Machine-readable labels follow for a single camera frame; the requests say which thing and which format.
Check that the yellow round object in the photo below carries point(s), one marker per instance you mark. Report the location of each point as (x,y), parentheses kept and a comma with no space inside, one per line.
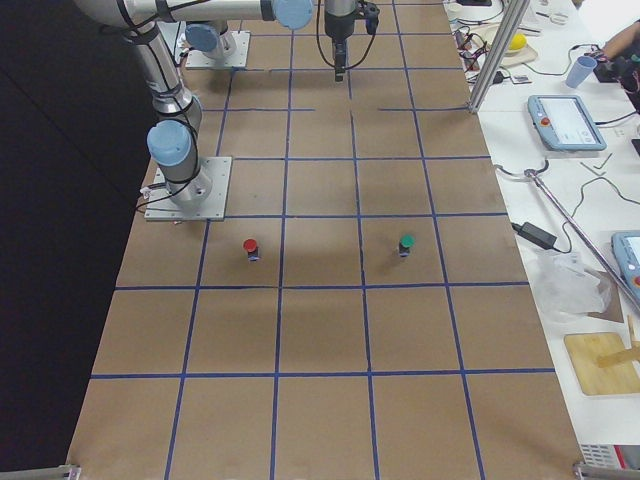
(517,43)

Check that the person forearm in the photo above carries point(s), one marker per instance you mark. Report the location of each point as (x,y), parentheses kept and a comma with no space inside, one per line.
(621,41)

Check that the green push button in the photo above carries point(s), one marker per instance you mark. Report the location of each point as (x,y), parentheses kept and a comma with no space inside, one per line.
(405,245)

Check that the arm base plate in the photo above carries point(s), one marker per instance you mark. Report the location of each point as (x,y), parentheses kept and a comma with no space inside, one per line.
(213,50)
(204,198)

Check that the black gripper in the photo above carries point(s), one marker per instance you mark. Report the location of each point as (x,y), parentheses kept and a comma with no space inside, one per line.
(336,28)

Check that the red push button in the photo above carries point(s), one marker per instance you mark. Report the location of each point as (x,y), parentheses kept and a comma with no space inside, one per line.
(251,247)

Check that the blue teach pendant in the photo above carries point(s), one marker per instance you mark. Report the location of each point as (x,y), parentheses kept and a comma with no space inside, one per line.
(564,123)
(625,247)

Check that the wooden cutting board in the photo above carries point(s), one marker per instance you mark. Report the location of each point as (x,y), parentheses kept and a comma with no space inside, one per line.
(603,366)

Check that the black power adapter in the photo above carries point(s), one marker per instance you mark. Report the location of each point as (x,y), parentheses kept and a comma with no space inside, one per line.
(537,236)

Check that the metal cane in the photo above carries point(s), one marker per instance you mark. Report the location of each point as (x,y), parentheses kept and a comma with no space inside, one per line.
(534,175)

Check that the clear plastic bag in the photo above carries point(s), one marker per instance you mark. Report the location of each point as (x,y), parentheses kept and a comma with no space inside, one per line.
(564,285)

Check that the blue plastic cup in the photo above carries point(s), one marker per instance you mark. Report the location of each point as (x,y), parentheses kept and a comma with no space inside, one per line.
(582,67)

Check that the aluminium frame post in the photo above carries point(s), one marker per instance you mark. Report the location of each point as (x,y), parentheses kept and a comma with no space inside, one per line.
(513,14)

